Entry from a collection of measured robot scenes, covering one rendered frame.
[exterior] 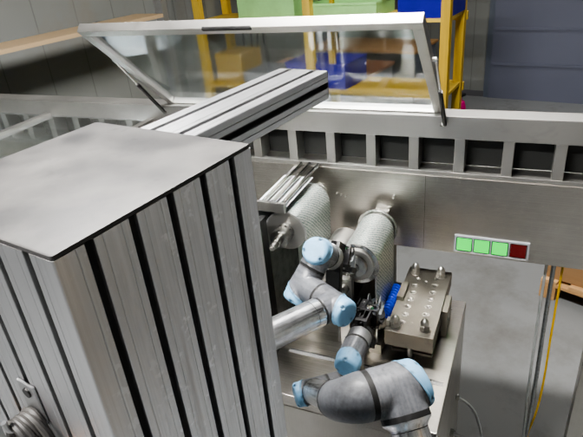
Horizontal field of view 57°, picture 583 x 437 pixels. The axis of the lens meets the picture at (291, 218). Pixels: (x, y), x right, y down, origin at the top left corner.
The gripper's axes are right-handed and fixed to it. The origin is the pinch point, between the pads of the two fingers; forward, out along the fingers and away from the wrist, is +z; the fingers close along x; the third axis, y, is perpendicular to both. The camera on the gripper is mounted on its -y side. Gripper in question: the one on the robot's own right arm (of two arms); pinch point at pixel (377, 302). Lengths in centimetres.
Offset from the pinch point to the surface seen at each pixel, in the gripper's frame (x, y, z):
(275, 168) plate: 49, 33, 30
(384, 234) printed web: 0.7, 19.3, 12.8
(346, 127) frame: 19, 51, 31
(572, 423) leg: -72, -83, 46
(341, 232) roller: 18.5, 14.4, 18.3
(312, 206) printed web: 25.1, 29.0, 8.9
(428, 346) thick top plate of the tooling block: -18.5, -9.4, -6.4
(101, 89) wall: 331, -1, 244
